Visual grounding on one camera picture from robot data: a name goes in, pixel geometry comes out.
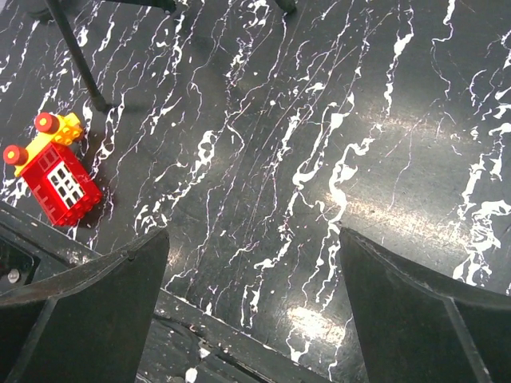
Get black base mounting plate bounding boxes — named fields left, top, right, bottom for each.
left=1, top=203, right=322, bottom=382

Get red yellow toy brick house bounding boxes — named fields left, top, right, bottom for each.
left=3, top=113, right=102, bottom=227

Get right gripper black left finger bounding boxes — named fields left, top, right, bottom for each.
left=1, top=230, right=169, bottom=382

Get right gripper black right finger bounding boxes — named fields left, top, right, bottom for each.
left=339, top=228, right=510, bottom=382

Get black music stand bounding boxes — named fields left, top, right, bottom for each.
left=22, top=0, right=297, bottom=113

